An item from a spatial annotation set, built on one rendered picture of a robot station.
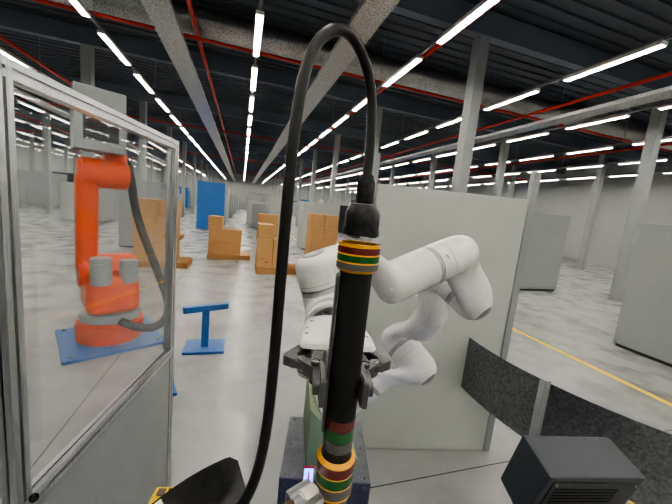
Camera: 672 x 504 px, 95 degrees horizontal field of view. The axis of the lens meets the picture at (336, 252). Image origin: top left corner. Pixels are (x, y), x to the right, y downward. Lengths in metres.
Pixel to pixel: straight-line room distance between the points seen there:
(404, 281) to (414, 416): 2.20
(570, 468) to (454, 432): 1.93
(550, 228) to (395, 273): 10.12
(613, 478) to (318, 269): 0.91
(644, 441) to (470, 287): 1.55
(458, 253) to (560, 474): 0.60
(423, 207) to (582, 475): 1.63
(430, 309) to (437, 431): 2.01
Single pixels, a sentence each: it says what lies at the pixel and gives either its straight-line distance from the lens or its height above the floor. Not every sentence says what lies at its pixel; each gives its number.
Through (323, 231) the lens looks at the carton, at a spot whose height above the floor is 1.13.
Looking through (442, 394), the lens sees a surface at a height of 0.48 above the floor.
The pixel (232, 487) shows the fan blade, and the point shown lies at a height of 1.40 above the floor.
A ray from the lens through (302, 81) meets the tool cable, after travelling 0.27.
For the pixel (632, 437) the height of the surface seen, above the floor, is 0.86.
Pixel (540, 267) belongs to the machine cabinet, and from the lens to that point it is 10.66.
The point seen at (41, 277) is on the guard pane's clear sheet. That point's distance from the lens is 1.09.
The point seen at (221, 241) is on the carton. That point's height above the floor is 0.51.
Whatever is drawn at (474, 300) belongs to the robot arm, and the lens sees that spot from 0.85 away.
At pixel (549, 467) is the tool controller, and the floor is 1.23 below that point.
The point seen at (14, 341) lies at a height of 1.43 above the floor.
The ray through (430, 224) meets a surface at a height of 1.76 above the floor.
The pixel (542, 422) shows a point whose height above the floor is 0.71.
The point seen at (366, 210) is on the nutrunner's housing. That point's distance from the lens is 0.30.
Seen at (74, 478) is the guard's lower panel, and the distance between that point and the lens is 1.44.
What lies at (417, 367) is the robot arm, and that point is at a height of 1.30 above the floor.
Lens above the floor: 1.81
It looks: 8 degrees down
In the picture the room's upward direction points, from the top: 6 degrees clockwise
